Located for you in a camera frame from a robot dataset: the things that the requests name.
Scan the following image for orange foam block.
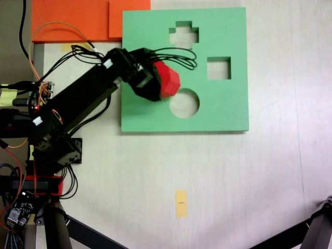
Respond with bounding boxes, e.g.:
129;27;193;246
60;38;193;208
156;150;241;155
108;0;152;38

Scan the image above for thick black cable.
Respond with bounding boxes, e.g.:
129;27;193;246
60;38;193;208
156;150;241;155
20;0;31;61

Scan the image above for yellow sticky note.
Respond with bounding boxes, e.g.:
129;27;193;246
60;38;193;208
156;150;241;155
0;87;18;106

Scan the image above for black circuit board module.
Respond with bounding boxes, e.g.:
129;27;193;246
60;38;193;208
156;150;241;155
4;191;37;230

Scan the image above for small circuit board with wires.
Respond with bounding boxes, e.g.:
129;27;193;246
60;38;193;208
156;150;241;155
27;80;56;110

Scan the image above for dark grey tripod leg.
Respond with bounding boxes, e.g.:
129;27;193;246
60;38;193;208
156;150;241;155
300;195;332;249

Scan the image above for orange foam slab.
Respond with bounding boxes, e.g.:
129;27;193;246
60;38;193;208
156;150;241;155
31;0;123;44

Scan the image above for yellow masking tape piece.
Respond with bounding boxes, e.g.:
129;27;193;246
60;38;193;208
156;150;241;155
61;43;92;52

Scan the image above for thin orange wire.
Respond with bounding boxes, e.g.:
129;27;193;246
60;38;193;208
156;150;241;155
27;21;99;81

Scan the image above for yellow tape strip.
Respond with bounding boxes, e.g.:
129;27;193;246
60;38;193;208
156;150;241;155
175;189;188;218

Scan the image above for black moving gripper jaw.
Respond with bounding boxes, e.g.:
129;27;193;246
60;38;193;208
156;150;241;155
131;62;164;103

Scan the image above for red octagonal pillar block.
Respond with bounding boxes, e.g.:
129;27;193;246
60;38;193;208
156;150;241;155
154;61;182;100

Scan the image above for green shape sorter board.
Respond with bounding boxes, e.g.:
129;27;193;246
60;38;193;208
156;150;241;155
120;7;250;134

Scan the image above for black gripper wire bundle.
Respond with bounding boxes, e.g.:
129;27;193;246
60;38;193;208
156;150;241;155
151;47;198;71

